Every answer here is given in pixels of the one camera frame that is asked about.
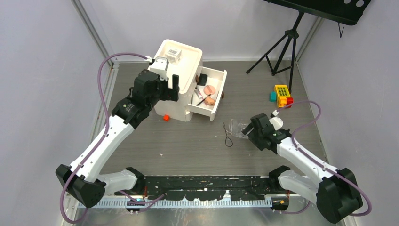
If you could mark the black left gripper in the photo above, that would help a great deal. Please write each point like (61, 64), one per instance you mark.
(170, 94)

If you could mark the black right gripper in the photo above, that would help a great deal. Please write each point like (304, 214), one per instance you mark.
(258, 144)

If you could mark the white small cream tube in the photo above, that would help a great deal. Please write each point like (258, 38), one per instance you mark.
(198, 93)

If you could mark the white drawer organizer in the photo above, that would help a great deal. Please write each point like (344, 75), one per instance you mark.
(189, 70)

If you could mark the clear plastic bag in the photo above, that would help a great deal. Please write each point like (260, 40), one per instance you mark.
(234, 127)

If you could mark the black compact case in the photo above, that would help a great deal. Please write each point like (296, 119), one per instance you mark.
(202, 79)

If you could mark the pink powder puff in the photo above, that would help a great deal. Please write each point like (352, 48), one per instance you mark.
(209, 90)

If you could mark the black hair loop tool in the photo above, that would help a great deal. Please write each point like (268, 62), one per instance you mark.
(228, 141)

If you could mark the white barcode box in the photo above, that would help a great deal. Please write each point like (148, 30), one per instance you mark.
(173, 55)

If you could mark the beige makeup sponge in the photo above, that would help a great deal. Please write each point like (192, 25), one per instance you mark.
(209, 101)

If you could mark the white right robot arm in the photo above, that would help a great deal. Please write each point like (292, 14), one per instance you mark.
(332, 190)

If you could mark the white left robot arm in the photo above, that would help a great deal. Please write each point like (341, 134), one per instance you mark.
(82, 177)

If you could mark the small orange red cube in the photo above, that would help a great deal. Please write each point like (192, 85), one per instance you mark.
(166, 117)

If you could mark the teal wooden block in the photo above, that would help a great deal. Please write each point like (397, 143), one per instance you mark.
(273, 97)

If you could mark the red toy block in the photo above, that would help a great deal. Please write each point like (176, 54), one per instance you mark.
(289, 102)

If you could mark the yellow toy block house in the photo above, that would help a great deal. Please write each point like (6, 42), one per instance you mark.
(282, 94)

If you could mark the black music stand tray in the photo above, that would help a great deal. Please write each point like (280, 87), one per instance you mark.
(347, 12)

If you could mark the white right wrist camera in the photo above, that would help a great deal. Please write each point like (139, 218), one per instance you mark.
(275, 120)

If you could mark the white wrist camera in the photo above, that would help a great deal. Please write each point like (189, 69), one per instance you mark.
(158, 65)
(275, 120)

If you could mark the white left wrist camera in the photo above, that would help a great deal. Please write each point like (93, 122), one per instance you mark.
(158, 65)

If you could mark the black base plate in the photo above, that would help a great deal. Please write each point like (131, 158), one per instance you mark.
(206, 188)

